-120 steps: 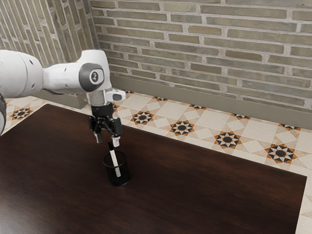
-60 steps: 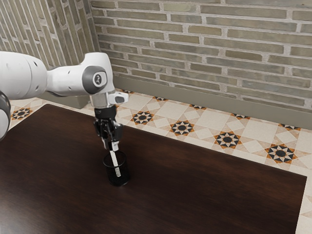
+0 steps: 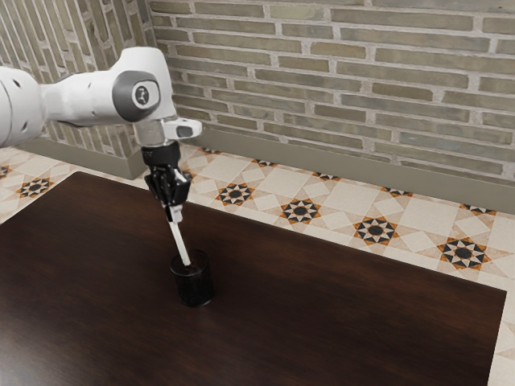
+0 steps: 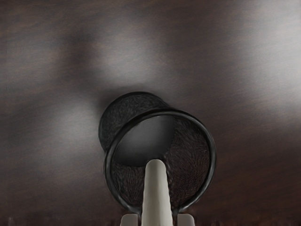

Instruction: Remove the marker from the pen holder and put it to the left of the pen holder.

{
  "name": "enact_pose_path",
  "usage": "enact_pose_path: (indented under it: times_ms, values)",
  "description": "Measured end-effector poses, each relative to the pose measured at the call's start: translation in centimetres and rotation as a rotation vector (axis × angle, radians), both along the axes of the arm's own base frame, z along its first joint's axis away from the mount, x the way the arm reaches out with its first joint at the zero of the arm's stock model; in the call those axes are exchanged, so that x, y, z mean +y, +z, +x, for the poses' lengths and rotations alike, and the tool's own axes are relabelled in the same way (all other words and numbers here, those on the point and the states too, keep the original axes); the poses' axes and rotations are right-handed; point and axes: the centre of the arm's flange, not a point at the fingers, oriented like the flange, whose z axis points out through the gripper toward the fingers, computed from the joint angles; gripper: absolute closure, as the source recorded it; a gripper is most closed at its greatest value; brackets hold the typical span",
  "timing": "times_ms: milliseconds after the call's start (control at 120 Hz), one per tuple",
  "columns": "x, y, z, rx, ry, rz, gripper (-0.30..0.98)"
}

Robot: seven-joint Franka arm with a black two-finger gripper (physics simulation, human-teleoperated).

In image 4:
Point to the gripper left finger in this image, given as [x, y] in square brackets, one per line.
[130, 220]

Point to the black mesh pen holder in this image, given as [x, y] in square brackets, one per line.
[190, 164]

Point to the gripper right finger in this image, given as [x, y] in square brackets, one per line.
[185, 220]

